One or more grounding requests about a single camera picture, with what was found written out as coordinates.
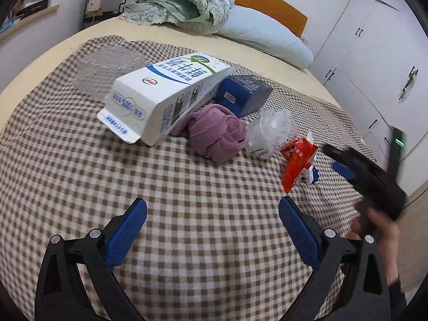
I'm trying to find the person's right hand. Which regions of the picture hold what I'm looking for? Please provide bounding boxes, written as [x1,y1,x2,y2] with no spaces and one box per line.
[367,208,400,286]

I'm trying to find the beige room door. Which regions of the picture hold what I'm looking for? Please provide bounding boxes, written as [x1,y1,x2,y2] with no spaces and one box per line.
[398,182,428,293]

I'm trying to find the white crumpled plastic bag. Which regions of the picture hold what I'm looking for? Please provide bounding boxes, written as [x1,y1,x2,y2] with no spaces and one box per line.
[244,108,292,160]

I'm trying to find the white wardrobe cabinets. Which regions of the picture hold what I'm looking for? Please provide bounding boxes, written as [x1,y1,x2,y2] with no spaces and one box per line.
[310,0,427,193]

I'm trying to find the dark blue small box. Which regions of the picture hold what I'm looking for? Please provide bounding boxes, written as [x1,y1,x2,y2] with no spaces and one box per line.
[214,75,273,118]

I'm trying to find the purple rolled towel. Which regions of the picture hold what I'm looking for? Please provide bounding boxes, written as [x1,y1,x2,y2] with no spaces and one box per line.
[170,104,247,164]

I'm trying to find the light blue pillow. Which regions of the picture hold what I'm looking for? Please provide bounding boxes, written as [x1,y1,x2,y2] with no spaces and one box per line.
[218,6,314,70]

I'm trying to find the checkered brown bed blanket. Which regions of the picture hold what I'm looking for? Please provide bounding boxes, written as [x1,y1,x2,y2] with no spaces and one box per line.
[0,35,377,321]

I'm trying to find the white milk carton box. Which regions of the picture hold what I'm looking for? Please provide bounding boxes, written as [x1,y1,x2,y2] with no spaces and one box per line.
[97,52,234,146]

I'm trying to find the green floral quilt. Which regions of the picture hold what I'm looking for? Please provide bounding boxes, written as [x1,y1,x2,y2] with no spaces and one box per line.
[120,0,235,35]

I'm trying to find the clear plastic tray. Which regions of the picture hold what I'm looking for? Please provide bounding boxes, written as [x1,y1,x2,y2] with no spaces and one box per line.
[73,44,146,101]

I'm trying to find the cream mattress sheet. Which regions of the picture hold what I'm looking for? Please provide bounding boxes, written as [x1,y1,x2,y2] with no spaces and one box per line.
[1,18,337,127]

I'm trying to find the cluttered window sill shelf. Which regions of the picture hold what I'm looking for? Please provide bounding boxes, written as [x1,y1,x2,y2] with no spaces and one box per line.
[1,0,59,40]

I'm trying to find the black box on sill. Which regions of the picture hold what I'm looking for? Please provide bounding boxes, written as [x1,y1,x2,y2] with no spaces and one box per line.
[17,0,49,19]

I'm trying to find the black metal side rack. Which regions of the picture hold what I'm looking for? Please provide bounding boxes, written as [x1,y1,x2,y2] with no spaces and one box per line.
[81,0,127,30]

